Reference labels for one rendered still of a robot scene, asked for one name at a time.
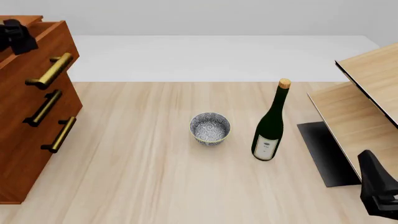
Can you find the patterned blue white bowl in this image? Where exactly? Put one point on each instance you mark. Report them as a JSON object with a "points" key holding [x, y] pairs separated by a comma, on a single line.
{"points": [[210, 130]]}

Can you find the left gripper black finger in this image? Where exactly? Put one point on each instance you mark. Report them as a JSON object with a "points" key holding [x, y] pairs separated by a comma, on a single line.
{"points": [[25, 44]]}

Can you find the pale wood shelf unit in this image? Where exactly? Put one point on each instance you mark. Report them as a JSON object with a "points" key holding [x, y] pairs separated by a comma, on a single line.
{"points": [[357, 112]]}

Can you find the dark green corked wine bottle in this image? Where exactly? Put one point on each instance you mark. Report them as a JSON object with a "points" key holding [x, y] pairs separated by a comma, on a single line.
{"points": [[270, 130]]}

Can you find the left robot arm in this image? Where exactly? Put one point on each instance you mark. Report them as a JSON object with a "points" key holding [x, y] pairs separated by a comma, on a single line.
{"points": [[3, 39]]}

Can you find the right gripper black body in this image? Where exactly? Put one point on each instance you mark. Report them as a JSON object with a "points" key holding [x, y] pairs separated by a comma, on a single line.
{"points": [[382, 207]]}

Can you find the wooden cabinet with drawers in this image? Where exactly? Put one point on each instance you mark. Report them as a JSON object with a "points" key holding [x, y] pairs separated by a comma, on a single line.
{"points": [[46, 177]]}

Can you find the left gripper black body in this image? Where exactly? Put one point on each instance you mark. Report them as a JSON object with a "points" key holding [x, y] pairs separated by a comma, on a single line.
{"points": [[12, 24]]}

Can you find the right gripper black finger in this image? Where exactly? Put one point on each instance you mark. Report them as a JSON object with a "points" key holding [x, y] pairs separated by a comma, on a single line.
{"points": [[374, 172]]}

